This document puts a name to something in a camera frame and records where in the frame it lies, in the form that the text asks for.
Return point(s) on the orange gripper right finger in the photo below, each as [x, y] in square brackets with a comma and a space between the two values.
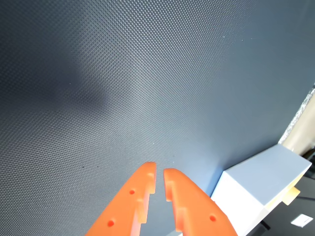
[197, 211]

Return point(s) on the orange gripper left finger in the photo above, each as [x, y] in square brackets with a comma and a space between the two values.
[123, 209]

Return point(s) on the white box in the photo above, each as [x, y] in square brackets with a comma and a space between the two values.
[265, 172]

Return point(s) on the small white card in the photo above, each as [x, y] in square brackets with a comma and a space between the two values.
[301, 220]

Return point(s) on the dark grey textured mat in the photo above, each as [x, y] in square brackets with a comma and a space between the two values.
[123, 86]

